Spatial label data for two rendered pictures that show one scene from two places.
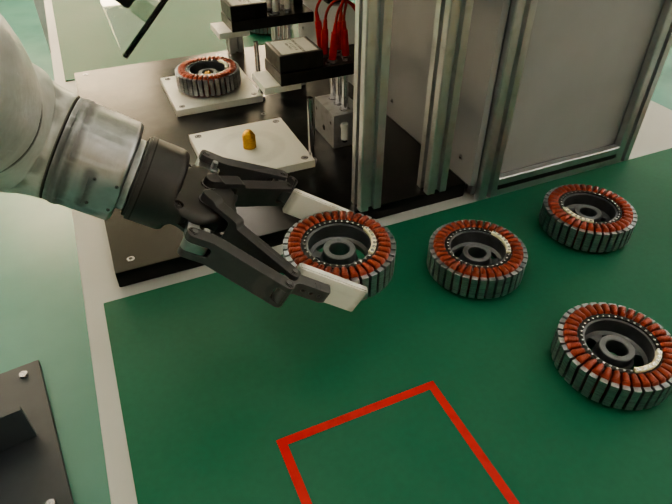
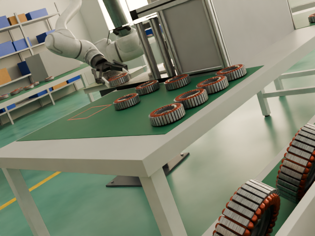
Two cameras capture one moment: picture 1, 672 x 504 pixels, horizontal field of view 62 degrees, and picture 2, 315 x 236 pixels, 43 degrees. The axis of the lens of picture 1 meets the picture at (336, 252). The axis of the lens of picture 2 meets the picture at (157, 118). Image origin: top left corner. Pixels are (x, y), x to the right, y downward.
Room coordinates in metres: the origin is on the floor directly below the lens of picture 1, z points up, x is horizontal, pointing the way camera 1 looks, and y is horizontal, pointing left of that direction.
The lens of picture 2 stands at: (-0.09, -1.86, 1.07)
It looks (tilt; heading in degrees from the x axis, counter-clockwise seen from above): 14 degrees down; 71
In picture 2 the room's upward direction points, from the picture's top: 20 degrees counter-clockwise
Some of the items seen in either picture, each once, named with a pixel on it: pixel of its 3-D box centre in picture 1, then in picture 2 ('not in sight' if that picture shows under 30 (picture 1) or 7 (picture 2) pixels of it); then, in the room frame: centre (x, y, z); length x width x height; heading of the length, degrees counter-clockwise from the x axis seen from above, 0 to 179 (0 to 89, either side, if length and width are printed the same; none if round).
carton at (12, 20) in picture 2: not in sight; (14, 21); (0.74, 6.98, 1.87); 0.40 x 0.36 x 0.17; 113
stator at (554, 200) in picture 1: (586, 216); (177, 82); (0.58, -0.32, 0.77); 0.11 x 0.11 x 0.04
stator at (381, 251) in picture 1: (339, 254); (118, 79); (0.43, 0.00, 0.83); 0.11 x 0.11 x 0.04
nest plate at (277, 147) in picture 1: (250, 150); (166, 68); (0.74, 0.13, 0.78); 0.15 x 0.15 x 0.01; 24
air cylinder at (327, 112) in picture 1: (338, 119); not in sight; (0.80, 0.00, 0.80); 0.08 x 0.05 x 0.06; 24
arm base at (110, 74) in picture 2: not in sight; (110, 74); (0.63, 0.87, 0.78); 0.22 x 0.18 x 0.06; 43
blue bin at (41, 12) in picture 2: not in sight; (33, 16); (1.18, 7.17, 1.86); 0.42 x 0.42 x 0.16; 24
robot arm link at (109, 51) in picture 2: not in sight; (105, 54); (0.66, 0.88, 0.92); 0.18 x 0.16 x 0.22; 155
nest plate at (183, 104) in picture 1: (210, 89); not in sight; (0.96, 0.23, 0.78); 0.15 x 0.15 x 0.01; 24
